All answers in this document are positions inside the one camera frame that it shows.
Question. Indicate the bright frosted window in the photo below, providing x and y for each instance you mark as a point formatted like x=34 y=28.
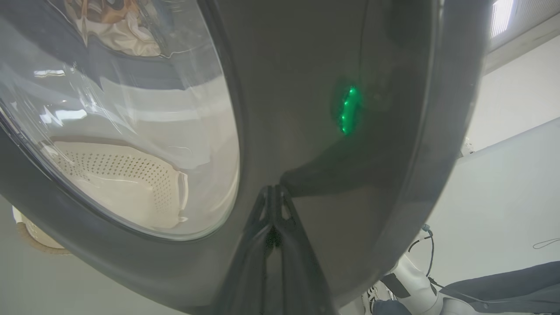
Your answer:
x=501 y=17

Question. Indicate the cream basket with brown rim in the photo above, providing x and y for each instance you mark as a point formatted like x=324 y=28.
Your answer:
x=122 y=192

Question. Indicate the cream garment with orange print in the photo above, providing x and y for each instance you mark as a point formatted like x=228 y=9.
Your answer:
x=127 y=39

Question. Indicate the white robot body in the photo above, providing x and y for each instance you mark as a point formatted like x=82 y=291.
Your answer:
x=503 y=288

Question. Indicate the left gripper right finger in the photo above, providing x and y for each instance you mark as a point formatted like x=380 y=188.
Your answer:
x=297 y=271

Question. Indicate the black glass washing machine door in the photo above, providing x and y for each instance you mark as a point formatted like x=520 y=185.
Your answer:
x=306 y=87

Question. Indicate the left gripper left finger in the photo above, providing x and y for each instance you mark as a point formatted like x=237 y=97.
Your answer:
x=249 y=271

